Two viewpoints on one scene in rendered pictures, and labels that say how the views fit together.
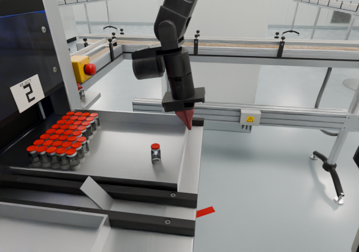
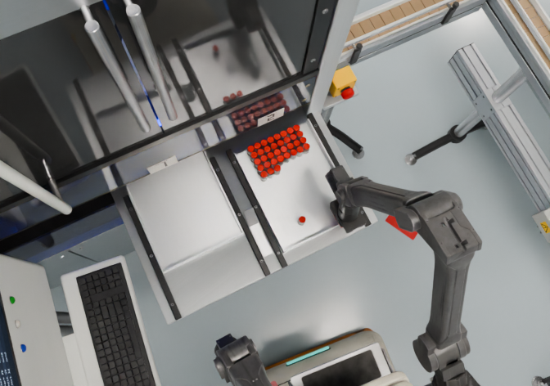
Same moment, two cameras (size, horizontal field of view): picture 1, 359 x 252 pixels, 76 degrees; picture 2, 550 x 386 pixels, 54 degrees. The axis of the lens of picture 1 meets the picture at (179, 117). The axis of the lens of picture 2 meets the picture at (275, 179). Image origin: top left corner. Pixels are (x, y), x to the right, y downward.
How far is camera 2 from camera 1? 1.27 m
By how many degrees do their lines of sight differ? 50
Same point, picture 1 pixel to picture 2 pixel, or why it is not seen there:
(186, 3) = (353, 203)
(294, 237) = not seen: hidden behind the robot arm
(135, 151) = (300, 200)
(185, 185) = (294, 252)
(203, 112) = (516, 155)
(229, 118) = (534, 195)
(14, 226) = (215, 190)
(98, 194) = (250, 217)
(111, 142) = (298, 177)
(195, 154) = (326, 241)
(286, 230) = not seen: hidden behind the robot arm
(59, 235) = (226, 216)
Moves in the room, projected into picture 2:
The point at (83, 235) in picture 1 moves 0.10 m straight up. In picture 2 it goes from (232, 226) to (232, 220)
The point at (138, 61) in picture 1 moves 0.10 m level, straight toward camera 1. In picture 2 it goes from (330, 177) to (304, 201)
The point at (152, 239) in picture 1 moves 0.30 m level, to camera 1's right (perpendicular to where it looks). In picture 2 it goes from (251, 258) to (308, 345)
